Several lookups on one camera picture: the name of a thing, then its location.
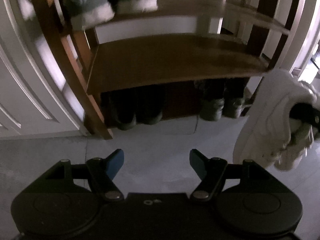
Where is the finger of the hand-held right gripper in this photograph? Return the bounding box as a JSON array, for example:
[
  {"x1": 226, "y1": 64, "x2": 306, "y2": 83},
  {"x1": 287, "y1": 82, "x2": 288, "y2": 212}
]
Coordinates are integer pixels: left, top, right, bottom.
[{"x1": 289, "y1": 103, "x2": 320, "y2": 130}]

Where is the brown wooden shoe rack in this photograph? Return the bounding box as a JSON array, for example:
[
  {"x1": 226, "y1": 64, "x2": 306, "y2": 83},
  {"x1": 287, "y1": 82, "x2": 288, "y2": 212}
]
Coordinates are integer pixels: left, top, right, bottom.
[{"x1": 27, "y1": 0, "x2": 309, "y2": 140}]

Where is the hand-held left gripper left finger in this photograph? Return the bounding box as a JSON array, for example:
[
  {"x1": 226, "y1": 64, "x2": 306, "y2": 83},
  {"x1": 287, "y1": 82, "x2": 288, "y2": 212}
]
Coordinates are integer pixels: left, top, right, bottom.
[{"x1": 45, "y1": 149, "x2": 125, "y2": 202}]

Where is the small white sneaker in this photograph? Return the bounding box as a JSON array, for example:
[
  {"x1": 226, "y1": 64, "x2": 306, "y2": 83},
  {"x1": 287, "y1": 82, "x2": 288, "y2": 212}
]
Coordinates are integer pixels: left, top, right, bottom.
[{"x1": 232, "y1": 69, "x2": 320, "y2": 172}]

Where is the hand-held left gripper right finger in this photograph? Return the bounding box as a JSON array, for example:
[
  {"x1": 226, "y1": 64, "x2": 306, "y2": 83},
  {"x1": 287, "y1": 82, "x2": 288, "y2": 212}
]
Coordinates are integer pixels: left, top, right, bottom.
[{"x1": 189, "y1": 149, "x2": 272, "y2": 202}]

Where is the white panelled door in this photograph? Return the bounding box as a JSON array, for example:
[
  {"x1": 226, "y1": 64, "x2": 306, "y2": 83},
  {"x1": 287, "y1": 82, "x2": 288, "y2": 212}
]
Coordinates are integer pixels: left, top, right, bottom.
[{"x1": 0, "y1": 0, "x2": 88, "y2": 138}]

